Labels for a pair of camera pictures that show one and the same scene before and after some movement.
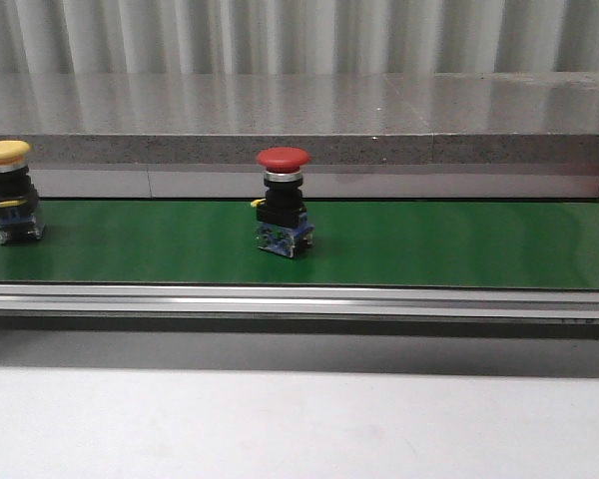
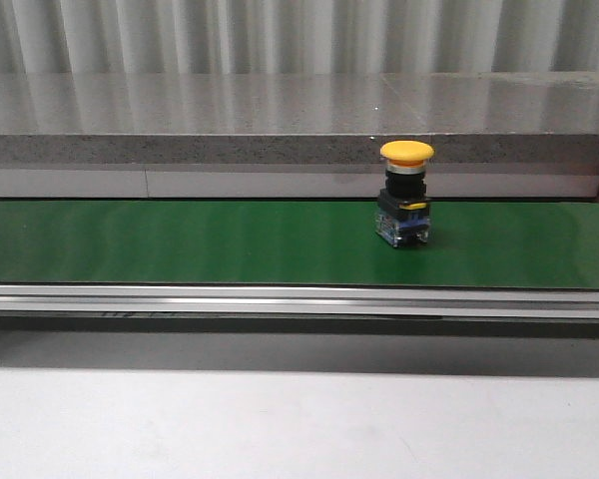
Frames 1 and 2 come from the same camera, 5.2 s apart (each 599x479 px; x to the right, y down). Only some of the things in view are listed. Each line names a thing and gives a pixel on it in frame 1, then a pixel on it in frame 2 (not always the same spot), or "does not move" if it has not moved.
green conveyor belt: x=385 y=244 does not move
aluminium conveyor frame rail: x=298 y=301 does not move
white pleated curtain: x=267 y=37 does not move
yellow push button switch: x=14 y=200 -> x=403 y=207
